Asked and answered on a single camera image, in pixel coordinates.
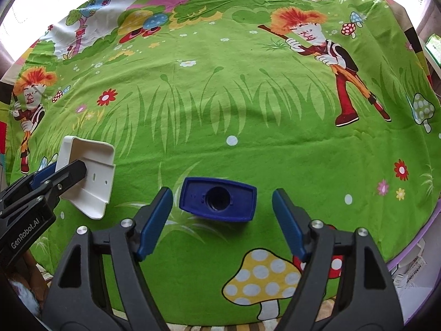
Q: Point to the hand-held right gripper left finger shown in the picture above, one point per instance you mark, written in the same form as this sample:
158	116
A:
155	224

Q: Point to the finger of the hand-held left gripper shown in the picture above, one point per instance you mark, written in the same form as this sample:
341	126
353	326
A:
70	179
43	176

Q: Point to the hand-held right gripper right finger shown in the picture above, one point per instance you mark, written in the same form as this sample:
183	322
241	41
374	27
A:
289	224

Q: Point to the white plastic tray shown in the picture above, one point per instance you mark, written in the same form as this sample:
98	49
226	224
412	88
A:
96	179

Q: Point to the blue plastic base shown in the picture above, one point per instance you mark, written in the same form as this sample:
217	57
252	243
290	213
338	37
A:
193	196

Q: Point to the purple box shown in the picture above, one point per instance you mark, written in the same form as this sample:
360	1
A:
417	303

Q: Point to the white fluffy cloth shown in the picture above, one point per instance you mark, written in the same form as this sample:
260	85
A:
24	296

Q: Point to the cartoon printed blanket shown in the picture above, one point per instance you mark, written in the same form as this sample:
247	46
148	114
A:
241	110

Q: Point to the green tissue packet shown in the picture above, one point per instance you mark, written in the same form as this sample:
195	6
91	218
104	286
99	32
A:
434	50

